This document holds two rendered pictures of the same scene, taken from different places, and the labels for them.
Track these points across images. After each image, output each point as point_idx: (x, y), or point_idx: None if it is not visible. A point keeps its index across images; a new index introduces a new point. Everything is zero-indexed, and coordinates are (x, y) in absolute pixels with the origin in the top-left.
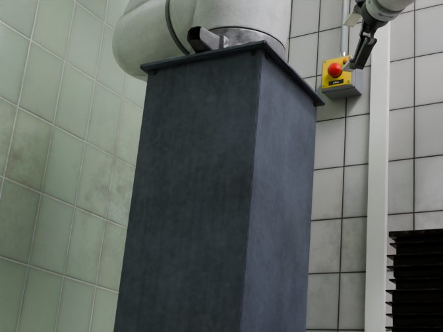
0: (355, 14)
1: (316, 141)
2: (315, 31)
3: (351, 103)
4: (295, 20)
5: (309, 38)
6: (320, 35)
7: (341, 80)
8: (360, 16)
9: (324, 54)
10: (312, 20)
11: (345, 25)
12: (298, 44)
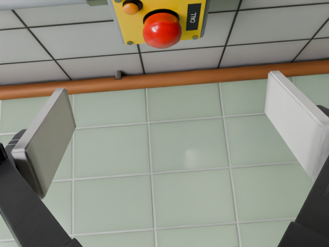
0: (42, 175)
1: (284, 1)
2: (27, 32)
3: None
4: (14, 59)
5: (47, 37)
6: (34, 23)
7: (191, 8)
8: (38, 139)
9: (79, 12)
10: (4, 39)
11: (73, 119)
12: (63, 48)
